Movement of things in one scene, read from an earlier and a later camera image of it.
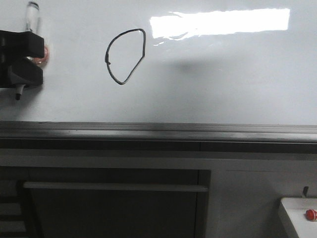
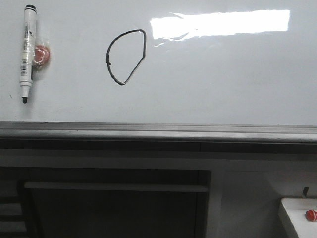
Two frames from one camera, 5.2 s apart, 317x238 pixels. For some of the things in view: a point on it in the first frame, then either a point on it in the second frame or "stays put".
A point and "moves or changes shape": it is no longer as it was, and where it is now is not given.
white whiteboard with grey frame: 167,74 stays put
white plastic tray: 296,208 stays put
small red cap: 311,214 stays put
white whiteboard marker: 32,25 moves or changes shape
